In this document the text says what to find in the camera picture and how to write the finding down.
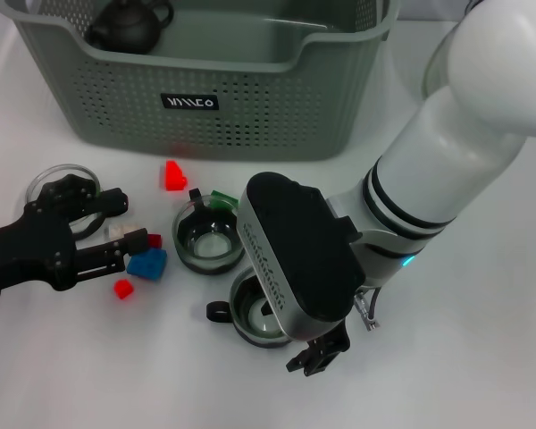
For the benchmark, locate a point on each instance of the red sloped toy brick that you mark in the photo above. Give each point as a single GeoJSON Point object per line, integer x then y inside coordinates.
{"type": "Point", "coordinates": [174, 176]}

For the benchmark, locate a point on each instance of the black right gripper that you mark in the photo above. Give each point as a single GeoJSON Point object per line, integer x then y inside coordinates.
{"type": "Point", "coordinates": [332, 342]}

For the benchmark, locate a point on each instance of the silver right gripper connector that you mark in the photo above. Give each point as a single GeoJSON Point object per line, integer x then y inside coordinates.
{"type": "Point", "coordinates": [366, 315]}

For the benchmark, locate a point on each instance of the dark red toy brick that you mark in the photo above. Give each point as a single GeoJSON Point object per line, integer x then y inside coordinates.
{"type": "Point", "coordinates": [155, 240]}

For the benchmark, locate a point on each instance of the glass teacup black sleeve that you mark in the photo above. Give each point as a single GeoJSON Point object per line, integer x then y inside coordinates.
{"type": "Point", "coordinates": [39, 178]}
{"type": "Point", "coordinates": [250, 340]}
{"type": "Point", "coordinates": [205, 266]}

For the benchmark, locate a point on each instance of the white toy brick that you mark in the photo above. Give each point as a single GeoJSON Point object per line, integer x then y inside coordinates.
{"type": "Point", "coordinates": [116, 230]}

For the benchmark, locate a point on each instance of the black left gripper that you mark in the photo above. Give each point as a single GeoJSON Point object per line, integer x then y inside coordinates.
{"type": "Point", "coordinates": [36, 250]}

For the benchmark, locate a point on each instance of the green toy brick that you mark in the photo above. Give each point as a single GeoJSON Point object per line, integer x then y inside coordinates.
{"type": "Point", "coordinates": [221, 196]}

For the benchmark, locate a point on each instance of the dark clay teapot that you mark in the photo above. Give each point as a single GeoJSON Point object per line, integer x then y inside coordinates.
{"type": "Point", "coordinates": [125, 31]}

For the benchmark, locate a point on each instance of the small red toy brick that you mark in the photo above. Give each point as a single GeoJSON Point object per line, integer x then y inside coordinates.
{"type": "Point", "coordinates": [123, 289]}

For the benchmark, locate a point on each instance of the grey perforated storage bin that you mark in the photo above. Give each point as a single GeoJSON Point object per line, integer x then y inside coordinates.
{"type": "Point", "coordinates": [250, 125]}

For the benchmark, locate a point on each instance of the blue toy brick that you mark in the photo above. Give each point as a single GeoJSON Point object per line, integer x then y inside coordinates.
{"type": "Point", "coordinates": [147, 263]}

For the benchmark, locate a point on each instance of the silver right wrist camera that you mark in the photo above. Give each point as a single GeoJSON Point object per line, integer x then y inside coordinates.
{"type": "Point", "coordinates": [295, 250]}

